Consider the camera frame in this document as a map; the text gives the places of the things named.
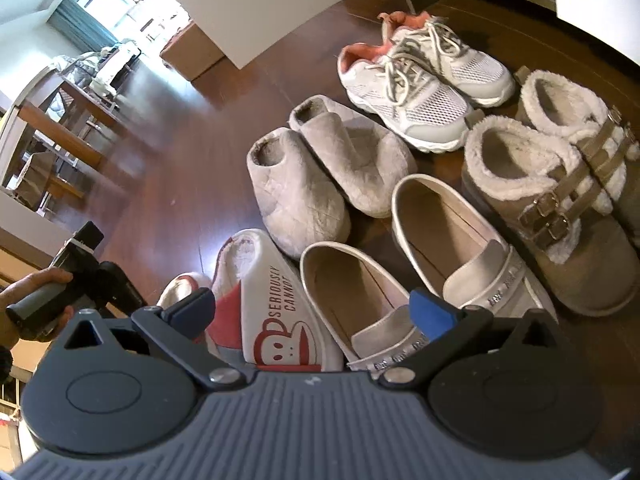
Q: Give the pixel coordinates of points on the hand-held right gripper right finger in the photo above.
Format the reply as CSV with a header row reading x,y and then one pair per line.
x,y
430,315

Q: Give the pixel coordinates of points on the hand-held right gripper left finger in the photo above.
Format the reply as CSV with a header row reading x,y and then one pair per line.
x,y
192,305

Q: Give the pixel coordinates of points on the beige white loafer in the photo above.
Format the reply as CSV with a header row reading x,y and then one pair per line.
x,y
340,280
440,230

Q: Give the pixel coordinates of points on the white pink mesh sneaker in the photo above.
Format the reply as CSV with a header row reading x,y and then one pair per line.
x,y
480,70
425,105

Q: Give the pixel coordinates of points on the person's left hand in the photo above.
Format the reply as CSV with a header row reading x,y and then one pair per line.
x,y
30,279

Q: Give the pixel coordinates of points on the red white printed slipper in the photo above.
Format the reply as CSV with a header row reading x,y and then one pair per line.
x,y
180,282
280,320

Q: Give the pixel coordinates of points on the grey quilted slipper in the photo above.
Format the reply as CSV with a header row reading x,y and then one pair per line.
x,y
360,160
295,200

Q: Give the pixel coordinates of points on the wooden chair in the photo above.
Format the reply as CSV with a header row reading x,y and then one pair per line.
x,y
75,147

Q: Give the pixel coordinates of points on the brown fur-lined buckle boot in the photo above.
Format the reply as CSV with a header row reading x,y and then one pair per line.
x,y
590,270
555,95

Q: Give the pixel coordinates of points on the wooden dining table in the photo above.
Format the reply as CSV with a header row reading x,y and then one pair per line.
x,y
75,90

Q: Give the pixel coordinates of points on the white sofa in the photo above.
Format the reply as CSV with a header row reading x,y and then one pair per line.
x,y
85,62

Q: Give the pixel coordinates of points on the cardboard box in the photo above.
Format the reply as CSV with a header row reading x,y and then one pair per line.
x,y
192,55

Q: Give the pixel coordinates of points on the teal curtain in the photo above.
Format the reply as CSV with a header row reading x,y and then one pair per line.
x,y
85,25

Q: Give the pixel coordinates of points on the white cabinet door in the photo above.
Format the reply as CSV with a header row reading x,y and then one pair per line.
x,y
275,5

